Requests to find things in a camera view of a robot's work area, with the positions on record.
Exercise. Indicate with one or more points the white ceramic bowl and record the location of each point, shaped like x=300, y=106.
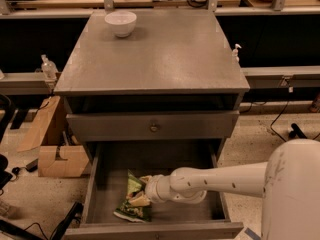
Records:
x=121, y=23

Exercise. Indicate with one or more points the cardboard box on floor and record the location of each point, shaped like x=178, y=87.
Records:
x=62, y=161

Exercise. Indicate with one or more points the closed grey top drawer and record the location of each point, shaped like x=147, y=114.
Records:
x=152, y=126

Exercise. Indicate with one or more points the black bar lower left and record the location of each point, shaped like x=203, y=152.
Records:
x=64, y=224

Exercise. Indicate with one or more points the small white pump bottle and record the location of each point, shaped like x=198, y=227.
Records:
x=235, y=51

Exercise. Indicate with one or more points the clear pump bottle left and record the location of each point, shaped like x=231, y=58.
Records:
x=48, y=68

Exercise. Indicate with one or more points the open grey middle drawer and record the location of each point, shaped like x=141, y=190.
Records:
x=208, y=220

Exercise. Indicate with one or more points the grey wooden drawer cabinet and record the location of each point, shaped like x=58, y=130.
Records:
x=174, y=61

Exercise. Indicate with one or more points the green jalapeno chip bag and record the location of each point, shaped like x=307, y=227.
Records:
x=128, y=212

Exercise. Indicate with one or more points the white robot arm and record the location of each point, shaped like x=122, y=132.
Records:
x=288, y=184

